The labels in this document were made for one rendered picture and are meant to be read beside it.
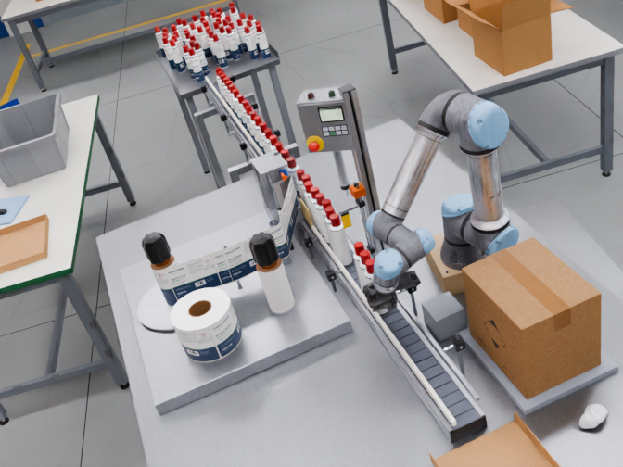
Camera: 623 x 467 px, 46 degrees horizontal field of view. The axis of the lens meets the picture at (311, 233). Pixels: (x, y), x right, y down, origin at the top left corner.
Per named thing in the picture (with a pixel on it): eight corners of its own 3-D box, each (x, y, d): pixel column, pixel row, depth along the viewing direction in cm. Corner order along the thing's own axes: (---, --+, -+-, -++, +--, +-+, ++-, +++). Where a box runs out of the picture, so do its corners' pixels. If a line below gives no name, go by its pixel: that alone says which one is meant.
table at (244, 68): (198, 171, 527) (154, 51, 474) (278, 141, 538) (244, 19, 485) (224, 219, 470) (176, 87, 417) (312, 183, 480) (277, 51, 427)
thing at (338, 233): (336, 260, 265) (324, 215, 253) (349, 255, 266) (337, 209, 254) (342, 268, 261) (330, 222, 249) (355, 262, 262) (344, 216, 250)
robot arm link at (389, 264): (411, 260, 201) (387, 279, 198) (407, 276, 211) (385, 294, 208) (392, 240, 204) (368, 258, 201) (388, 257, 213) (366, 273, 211)
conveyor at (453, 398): (271, 178, 330) (268, 170, 328) (287, 171, 332) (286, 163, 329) (455, 439, 198) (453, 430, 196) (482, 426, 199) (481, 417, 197)
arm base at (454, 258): (433, 249, 251) (430, 227, 245) (474, 235, 253) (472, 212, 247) (452, 275, 239) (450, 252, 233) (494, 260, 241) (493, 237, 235)
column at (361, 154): (374, 251, 273) (336, 88, 234) (385, 246, 273) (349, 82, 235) (378, 257, 269) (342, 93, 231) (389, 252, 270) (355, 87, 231)
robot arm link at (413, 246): (409, 216, 213) (380, 237, 210) (435, 233, 205) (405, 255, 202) (414, 234, 218) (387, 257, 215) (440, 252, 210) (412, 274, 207)
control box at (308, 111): (315, 139, 256) (302, 90, 245) (362, 135, 250) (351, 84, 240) (308, 155, 248) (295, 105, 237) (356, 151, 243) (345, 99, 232)
